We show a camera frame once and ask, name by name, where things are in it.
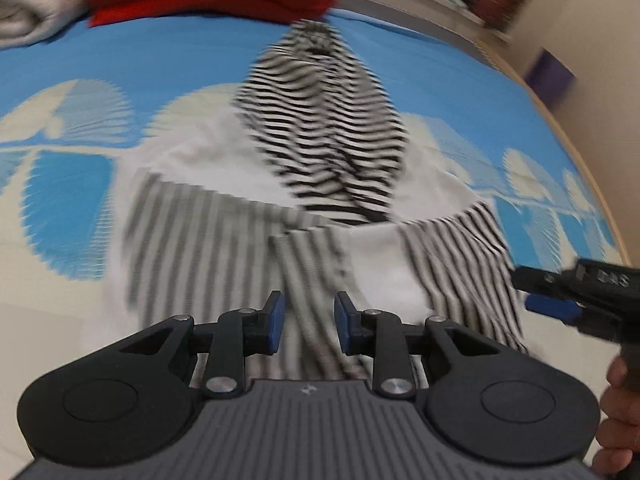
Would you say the person's right hand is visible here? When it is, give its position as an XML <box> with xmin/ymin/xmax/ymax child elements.
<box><xmin>597</xmin><ymin>354</ymin><xmax>640</xmax><ymax>479</ymax></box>

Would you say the white black striped hoodie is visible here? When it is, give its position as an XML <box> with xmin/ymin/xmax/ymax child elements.
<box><xmin>107</xmin><ymin>19</ymin><xmax>531</xmax><ymax>385</ymax></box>

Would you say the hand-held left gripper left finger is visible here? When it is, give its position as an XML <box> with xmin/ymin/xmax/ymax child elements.
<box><xmin>107</xmin><ymin>290</ymin><xmax>287</xmax><ymax>401</ymax></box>

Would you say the wooden bed frame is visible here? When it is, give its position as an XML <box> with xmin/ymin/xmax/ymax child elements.
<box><xmin>472</xmin><ymin>35</ymin><xmax>635</xmax><ymax>267</ymax></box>

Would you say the white folded blanket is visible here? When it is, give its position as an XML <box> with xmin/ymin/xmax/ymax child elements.
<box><xmin>0</xmin><ymin>0</ymin><xmax>92</xmax><ymax>52</ymax></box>

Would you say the blue cream patterned blanket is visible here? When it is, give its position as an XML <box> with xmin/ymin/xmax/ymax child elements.
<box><xmin>0</xmin><ymin>6</ymin><xmax>628</xmax><ymax>480</ymax></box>

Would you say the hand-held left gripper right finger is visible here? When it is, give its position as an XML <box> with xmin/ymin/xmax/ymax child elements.
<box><xmin>333</xmin><ymin>290</ymin><xmax>507</xmax><ymax>401</ymax></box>

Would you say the purple bin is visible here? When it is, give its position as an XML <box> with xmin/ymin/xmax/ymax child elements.
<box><xmin>524</xmin><ymin>49</ymin><xmax>574</xmax><ymax>107</ymax></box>

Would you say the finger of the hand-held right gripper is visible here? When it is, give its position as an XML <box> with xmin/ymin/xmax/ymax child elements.
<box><xmin>510</xmin><ymin>266</ymin><xmax>568</xmax><ymax>295</ymax></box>
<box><xmin>524</xmin><ymin>293</ymin><xmax>582</xmax><ymax>325</ymax></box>

